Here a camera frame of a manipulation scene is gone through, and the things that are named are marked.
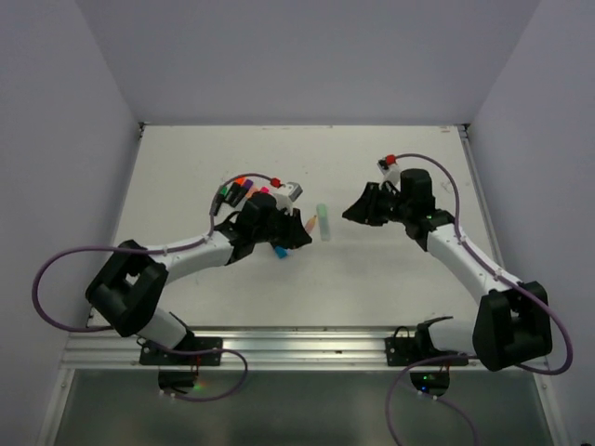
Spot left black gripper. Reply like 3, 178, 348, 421
253, 205, 311, 251

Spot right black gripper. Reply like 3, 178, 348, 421
343, 181, 412, 226

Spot pastel orange highlighter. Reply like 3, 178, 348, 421
305, 216, 317, 234

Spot blue black highlighter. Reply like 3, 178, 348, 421
273, 246, 288, 259

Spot pastel green highlighter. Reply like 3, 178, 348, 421
316, 203, 331, 242

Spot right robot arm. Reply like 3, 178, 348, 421
342, 168, 553, 372

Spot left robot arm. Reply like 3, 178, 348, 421
86, 192, 312, 365

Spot peach cap clear highlighter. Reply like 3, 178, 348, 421
245, 187, 258, 198

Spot purple cap black highlighter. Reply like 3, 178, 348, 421
233, 179, 253, 207

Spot orange cap black highlighter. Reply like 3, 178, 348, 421
225, 177, 245, 207

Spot green cap black highlighter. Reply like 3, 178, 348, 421
213, 187, 228, 216

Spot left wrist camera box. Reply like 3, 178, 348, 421
271, 182, 303, 210

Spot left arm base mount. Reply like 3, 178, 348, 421
139, 335, 223, 394

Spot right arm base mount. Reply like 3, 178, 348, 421
384, 316, 469, 397

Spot aluminium rail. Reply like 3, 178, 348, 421
62, 327, 549, 373

